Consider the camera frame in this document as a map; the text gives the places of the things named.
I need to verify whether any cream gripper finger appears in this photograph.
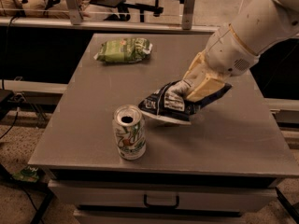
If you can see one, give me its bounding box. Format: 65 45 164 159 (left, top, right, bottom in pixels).
185 77 225 102
168 79 192 97

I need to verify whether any blue chip bag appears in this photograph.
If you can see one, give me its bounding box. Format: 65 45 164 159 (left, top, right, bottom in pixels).
138 81 232 125

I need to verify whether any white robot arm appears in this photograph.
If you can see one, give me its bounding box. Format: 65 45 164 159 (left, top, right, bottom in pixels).
165 0 299 102

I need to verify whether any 7up soda can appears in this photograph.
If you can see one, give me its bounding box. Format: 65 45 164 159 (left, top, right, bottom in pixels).
112 105 146 161

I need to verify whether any green chip bag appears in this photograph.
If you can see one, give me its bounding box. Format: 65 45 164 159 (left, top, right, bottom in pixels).
93 37 152 63

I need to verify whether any grey drawer cabinet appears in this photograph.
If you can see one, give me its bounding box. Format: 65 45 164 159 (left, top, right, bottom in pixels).
30 34 299 224

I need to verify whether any green packet on floor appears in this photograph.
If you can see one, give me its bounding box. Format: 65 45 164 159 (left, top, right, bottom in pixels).
12 166 39 183

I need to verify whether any black drawer handle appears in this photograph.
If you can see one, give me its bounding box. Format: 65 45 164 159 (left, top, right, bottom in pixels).
143 194 180 209

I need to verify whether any metal railing frame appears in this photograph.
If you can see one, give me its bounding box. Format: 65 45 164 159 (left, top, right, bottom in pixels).
1 0 218 34

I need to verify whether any black floor cable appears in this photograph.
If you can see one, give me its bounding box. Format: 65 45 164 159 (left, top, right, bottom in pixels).
0 12 48 224

